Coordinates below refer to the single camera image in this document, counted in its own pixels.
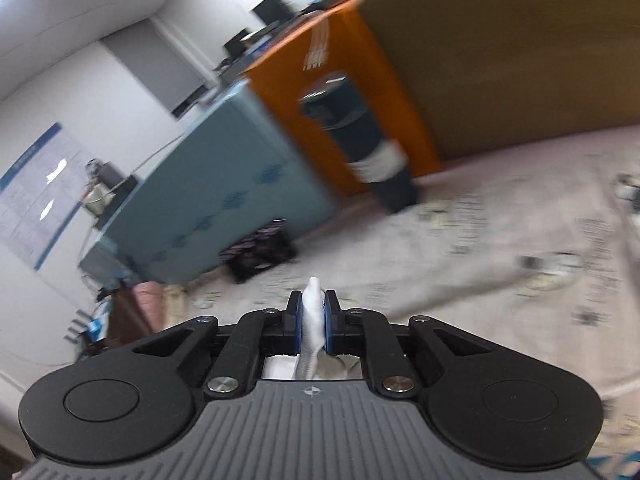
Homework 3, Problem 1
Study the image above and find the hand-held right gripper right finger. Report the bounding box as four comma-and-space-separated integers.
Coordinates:
323, 290, 507, 399

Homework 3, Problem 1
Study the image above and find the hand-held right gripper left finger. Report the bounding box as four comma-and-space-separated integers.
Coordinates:
131, 290, 304, 400

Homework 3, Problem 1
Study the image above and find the white garment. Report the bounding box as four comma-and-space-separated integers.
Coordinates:
262, 276, 364, 381

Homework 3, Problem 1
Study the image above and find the black crate with pink print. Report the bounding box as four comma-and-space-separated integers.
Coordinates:
220, 218, 297, 284

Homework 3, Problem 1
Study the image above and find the dark brown cabinet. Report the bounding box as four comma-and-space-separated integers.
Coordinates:
107, 280, 157, 352

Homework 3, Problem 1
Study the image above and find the light blue partition panel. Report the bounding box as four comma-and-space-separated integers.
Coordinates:
77, 80, 337, 287

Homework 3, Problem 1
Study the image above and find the printed white bed sheet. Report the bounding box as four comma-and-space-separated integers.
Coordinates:
165, 125, 640, 480

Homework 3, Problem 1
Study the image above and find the dark blue cylindrical bottle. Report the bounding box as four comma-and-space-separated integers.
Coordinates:
298, 72, 419, 214

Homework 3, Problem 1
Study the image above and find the black box on desk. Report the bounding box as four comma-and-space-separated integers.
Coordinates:
98, 160, 137, 196

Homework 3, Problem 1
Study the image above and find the orange partition panel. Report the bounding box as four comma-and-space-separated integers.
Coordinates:
245, 0, 444, 197

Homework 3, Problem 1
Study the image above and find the black computer monitor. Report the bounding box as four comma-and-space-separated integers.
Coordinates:
223, 28, 254, 57
250, 0, 297, 27

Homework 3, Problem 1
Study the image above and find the grey window blind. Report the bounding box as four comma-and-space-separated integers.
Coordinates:
100, 16, 212, 121

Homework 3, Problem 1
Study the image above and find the brown board panel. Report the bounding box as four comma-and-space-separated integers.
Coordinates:
357, 0, 640, 159

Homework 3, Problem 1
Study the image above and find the wall poster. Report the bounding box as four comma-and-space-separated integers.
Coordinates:
0, 121, 91, 272

